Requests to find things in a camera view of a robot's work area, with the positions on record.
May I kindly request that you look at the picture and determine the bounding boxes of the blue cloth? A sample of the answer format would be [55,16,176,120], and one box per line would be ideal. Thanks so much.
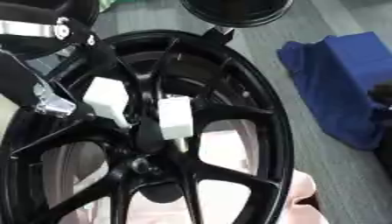
[276,31,392,151]

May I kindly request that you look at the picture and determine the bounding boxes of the black round wheel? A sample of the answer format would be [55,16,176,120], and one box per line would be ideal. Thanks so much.
[178,0,296,29]

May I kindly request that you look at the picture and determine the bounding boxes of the black spoked wheel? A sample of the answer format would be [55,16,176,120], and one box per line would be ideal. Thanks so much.
[0,29,298,224]

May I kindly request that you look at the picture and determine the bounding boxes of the white pin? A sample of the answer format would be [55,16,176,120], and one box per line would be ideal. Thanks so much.
[156,95,196,153]
[80,76,134,130]

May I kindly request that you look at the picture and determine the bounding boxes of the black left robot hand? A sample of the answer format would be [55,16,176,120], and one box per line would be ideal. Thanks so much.
[0,32,120,119]

